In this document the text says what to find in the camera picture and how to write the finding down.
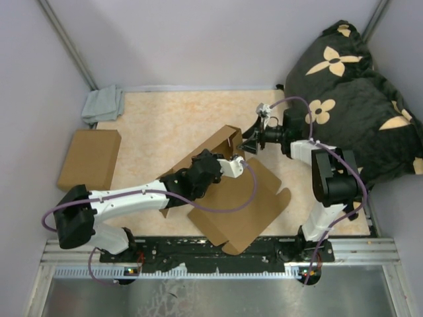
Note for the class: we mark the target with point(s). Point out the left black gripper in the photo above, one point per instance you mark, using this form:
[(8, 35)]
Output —
[(203, 154)]

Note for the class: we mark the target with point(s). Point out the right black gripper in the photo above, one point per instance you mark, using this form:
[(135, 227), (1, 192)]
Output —
[(250, 146)]

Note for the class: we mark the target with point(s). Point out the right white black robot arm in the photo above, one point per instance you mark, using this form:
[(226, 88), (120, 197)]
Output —
[(334, 178)]

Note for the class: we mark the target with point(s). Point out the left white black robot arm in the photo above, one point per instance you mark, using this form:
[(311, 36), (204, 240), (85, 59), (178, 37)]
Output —
[(81, 213)]

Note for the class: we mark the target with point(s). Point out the folded brown cardboard box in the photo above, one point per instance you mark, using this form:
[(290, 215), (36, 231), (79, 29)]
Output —
[(90, 160)]

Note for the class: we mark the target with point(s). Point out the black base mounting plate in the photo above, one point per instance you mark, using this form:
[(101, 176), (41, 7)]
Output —
[(161, 254)]

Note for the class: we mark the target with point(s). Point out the black floral plush pillow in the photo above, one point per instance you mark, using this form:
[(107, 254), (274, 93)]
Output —
[(345, 103)]

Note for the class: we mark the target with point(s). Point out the grey folded cloth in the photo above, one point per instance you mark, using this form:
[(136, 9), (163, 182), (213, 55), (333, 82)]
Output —
[(103, 105)]

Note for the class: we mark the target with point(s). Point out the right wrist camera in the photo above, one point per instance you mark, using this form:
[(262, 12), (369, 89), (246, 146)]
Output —
[(264, 114)]

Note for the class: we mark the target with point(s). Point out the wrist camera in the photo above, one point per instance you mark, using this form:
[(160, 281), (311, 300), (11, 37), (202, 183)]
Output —
[(264, 114), (232, 168)]

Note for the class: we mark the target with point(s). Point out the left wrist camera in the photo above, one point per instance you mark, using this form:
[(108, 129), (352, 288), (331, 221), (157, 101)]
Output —
[(232, 168)]

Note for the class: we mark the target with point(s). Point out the aluminium frame rail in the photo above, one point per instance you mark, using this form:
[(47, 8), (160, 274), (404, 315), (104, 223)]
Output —
[(188, 276)]

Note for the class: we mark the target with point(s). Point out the right aluminium corner post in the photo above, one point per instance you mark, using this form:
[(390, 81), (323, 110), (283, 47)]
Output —
[(375, 19)]

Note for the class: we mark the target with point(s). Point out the aluminium corner post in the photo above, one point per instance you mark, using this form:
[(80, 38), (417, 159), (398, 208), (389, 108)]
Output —
[(67, 43), (375, 19)]

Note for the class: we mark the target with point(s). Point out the left aluminium corner post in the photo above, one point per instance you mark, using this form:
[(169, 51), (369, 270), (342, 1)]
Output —
[(67, 43)]

